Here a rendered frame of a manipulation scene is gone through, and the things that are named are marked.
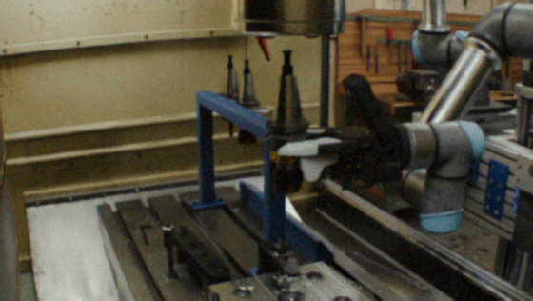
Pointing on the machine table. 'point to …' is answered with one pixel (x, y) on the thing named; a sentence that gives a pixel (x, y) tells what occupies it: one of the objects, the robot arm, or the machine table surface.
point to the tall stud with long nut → (169, 248)
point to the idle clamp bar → (187, 249)
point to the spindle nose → (289, 17)
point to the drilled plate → (289, 287)
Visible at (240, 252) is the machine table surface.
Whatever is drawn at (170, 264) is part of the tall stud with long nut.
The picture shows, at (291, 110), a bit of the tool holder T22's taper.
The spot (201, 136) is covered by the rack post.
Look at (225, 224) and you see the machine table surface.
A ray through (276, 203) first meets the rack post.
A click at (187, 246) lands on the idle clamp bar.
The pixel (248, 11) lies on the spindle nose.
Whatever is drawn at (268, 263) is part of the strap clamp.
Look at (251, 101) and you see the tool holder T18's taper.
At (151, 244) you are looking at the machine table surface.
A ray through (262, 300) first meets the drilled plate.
